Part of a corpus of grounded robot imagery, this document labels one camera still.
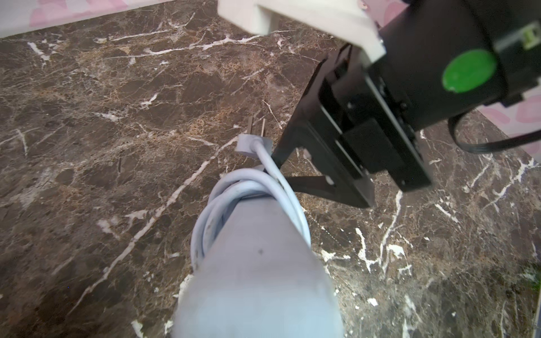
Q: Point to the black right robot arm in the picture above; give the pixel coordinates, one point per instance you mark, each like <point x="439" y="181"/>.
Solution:
<point x="441" y="60"/>

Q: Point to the grey-blue power strip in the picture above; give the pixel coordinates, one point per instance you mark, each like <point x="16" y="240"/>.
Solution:
<point x="259" y="279"/>

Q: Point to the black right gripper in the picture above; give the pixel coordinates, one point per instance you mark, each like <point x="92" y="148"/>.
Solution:
<point x="347" y="115"/>

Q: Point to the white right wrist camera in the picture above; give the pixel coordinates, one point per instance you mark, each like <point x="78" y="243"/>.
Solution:
<point x="342" y="19"/>

